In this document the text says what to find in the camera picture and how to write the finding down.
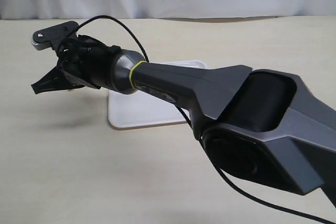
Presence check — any white rectangular plastic tray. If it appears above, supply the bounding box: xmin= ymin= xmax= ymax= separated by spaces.
xmin=107 ymin=59 xmax=207 ymax=131

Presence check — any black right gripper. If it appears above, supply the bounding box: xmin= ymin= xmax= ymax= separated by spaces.
xmin=31 ymin=35 xmax=121 ymax=94

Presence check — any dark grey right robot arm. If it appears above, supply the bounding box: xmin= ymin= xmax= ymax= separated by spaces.
xmin=31 ymin=34 xmax=335 ymax=202

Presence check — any black camera cable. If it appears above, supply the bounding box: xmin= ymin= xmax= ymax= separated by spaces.
xmin=76 ymin=15 xmax=336 ymax=224

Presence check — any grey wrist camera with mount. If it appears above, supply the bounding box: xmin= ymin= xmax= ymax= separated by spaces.
xmin=31 ymin=21 xmax=79 ymax=51

